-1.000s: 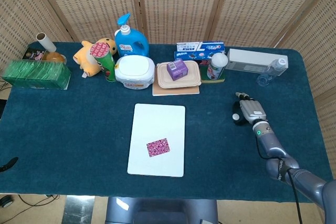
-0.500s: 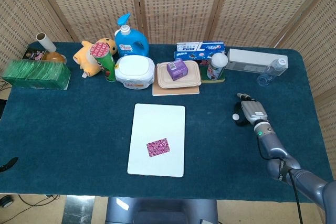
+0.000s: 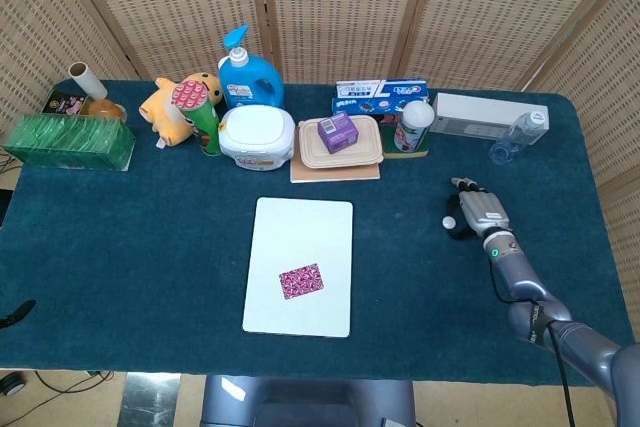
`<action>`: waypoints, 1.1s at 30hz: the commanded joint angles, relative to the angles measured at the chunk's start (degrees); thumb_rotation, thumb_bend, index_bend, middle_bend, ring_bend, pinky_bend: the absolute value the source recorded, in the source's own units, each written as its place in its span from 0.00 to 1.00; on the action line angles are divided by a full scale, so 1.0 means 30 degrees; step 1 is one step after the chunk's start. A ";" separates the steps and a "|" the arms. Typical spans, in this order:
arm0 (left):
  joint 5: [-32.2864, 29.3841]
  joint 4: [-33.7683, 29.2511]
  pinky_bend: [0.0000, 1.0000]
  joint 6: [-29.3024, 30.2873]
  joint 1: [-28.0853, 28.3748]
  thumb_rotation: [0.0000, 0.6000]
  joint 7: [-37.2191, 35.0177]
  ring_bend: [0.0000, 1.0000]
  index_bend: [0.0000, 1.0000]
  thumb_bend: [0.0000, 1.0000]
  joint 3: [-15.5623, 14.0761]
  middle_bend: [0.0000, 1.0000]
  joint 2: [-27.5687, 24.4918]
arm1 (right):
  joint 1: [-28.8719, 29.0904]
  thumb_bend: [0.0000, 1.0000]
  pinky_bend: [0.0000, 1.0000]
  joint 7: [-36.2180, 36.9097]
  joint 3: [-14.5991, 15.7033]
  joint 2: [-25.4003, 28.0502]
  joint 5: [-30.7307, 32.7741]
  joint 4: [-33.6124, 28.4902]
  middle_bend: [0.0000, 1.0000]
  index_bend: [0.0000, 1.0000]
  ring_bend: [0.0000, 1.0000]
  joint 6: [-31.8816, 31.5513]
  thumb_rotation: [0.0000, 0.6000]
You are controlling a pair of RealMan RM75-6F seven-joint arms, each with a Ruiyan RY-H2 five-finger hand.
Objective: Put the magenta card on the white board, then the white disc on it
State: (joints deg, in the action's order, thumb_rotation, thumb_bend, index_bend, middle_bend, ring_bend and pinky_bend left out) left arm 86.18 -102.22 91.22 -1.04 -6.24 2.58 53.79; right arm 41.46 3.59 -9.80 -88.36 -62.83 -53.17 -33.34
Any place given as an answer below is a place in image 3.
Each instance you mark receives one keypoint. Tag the white wet wipes box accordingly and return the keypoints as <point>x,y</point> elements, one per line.
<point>255,139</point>

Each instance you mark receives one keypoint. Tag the green chip can red lid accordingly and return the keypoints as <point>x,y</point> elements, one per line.
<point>205,122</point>

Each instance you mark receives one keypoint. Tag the bamboo folding screen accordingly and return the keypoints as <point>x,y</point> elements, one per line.
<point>340,12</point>

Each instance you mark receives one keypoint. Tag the grey caster wheel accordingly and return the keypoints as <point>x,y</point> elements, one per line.
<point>11,383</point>

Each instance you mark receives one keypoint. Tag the blue detergent pump bottle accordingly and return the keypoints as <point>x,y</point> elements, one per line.
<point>250,82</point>

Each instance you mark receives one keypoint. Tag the amber round jar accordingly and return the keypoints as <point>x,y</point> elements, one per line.
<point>104,109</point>

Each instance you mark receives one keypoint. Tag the long white box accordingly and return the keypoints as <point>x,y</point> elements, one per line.
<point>475,114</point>

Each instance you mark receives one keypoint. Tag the blue cookie box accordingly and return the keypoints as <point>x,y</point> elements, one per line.
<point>365,106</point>

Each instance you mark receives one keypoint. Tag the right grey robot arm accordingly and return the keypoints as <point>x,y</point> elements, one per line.
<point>525,287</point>

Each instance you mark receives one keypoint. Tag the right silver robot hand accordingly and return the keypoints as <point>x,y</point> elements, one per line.
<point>485,212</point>

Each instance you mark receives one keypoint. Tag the brown flat board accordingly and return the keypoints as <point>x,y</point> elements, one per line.
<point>335,174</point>

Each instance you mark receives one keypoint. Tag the green plastic box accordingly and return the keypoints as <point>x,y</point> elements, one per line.
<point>65,142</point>

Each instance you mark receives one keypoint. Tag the small white bottle cap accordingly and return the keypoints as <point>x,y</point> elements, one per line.
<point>448,222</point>

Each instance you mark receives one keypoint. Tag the white paper roll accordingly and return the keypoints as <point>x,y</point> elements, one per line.
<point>90,80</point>

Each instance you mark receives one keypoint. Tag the yellow plush toy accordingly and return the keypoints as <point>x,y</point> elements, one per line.
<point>165,117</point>

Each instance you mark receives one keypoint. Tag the black snack box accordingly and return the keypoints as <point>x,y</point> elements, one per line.
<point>62,103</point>

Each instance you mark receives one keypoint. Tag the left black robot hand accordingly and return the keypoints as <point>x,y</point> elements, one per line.
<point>15,313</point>

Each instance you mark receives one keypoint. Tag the white lidded drink can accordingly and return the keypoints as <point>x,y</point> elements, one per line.
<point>412,129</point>

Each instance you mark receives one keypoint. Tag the small purple box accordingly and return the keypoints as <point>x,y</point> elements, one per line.
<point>339,132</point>

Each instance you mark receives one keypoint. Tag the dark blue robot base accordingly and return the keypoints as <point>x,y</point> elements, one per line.
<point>300,402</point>

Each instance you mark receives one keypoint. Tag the white rectangular board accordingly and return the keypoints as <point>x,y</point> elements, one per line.
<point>300,232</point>

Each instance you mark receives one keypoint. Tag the green sponge pad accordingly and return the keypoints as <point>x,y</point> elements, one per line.
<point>387,144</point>

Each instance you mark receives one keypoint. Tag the dark blue table cloth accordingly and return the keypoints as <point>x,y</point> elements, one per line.
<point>150,257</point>

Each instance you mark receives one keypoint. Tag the pink patterned card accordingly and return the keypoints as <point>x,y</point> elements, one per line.
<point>302,281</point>

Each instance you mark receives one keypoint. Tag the blue white toothpaste box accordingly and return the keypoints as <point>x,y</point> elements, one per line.
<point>380,88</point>

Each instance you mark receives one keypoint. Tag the beige lidded food container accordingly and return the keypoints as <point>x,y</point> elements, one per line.
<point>310,147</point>

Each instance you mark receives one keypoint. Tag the clear plastic bottle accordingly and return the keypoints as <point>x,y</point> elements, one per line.
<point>520,139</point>

